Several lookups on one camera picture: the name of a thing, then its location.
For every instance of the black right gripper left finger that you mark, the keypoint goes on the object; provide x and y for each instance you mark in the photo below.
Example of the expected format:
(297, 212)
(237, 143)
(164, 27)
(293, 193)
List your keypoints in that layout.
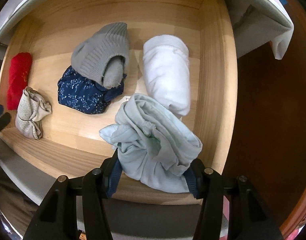
(56, 217)

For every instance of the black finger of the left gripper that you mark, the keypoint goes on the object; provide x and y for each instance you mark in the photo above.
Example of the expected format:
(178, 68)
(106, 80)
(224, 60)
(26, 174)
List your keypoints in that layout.
(5, 118)

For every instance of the beige lace underwear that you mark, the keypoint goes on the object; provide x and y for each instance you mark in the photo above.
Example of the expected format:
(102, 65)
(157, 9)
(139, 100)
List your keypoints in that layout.
(31, 110)

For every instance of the red underwear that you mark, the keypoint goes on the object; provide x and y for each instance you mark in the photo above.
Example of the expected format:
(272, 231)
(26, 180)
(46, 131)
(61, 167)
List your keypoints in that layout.
(19, 69)

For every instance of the navy floral underwear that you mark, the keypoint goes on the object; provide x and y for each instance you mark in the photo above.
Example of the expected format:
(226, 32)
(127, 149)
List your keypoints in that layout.
(84, 95)

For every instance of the pale blue underwear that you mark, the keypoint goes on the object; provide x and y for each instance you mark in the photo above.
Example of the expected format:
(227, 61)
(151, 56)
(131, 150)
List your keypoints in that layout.
(154, 146)

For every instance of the grey knit underwear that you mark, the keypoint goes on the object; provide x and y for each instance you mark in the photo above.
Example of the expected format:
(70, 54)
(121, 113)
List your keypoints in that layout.
(103, 57)

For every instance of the white underwear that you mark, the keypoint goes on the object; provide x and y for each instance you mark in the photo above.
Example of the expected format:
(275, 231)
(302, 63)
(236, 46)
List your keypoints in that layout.
(166, 72)

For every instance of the white cabinet top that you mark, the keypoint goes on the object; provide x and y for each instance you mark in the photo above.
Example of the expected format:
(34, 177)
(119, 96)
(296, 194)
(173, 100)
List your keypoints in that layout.
(260, 21)

